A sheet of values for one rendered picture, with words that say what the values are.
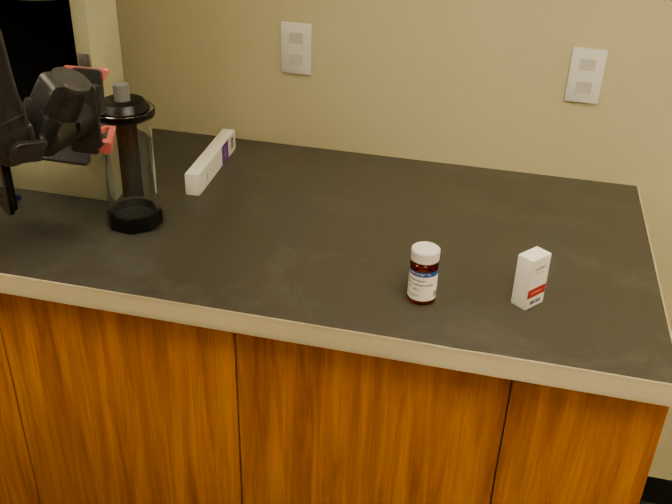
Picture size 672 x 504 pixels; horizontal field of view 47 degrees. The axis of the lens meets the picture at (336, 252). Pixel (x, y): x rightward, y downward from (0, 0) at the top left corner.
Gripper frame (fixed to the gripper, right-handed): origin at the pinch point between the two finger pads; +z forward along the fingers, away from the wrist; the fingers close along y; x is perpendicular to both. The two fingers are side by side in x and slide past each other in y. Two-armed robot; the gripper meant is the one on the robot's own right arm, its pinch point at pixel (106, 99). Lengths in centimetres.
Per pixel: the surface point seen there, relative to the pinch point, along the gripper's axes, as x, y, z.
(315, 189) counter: -28.8, -25.4, 29.8
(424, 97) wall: -47, -11, 55
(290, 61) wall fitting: -16, -6, 54
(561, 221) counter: -79, -25, 29
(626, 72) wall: -88, -2, 54
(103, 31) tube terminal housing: 8.9, 6.8, 17.1
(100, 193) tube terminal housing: 10.8, -24.1, 12.5
